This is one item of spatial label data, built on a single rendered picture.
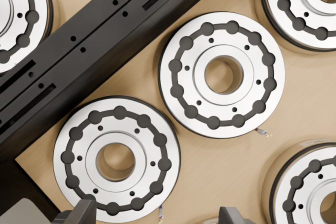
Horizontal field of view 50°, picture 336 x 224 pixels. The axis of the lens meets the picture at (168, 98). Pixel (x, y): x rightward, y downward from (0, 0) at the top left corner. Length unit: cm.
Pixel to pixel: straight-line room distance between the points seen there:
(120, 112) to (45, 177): 10
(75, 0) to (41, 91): 13
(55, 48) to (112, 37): 3
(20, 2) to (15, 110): 11
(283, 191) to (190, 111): 10
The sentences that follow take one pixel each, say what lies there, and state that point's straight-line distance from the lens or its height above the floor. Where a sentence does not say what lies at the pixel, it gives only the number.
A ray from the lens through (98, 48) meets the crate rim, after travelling 22.
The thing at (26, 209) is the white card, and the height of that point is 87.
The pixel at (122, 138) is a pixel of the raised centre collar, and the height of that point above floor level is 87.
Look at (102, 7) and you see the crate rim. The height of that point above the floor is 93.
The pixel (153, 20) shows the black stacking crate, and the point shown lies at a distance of 24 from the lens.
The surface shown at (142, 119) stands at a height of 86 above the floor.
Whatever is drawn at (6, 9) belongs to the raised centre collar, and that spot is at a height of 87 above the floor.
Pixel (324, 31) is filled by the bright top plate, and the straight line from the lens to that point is 32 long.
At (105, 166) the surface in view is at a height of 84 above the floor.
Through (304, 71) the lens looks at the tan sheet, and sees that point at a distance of 34.
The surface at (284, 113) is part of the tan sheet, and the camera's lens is 34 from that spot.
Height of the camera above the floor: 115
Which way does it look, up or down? 88 degrees down
